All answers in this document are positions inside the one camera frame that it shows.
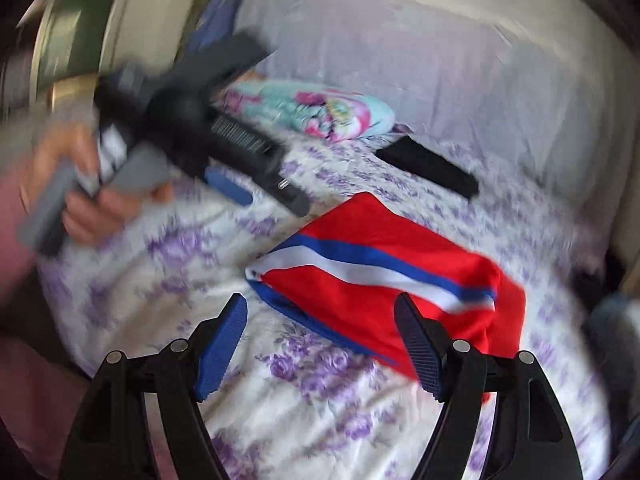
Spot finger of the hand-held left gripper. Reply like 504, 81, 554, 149
202, 167, 253, 207
170, 30, 278, 106

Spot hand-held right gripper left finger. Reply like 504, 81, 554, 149
59, 292, 249, 480

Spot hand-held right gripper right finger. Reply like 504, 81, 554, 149
393, 292, 583, 480

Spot red pants with striped side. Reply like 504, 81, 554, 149
245, 191, 527, 403

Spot person's left forearm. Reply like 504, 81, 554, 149
0, 170, 53, 326

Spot person's left hand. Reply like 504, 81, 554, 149
22, 125, 173, 247

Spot blue cloth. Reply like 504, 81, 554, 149
192, 0, 251, 56

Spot colourful printed pillow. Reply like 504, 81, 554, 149
222, 80, 396, 142

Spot purple floral bedsheet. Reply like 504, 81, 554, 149
37, 135, 621, 480

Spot black folded cloth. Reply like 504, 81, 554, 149
375, 134, 480, 200

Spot blue jeans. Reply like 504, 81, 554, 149
587, 295, 640, 436

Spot person's pink clothing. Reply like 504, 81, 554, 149
0, 330, 168, 480

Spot green panel with pale frame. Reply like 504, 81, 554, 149
32, 0, 128, 93

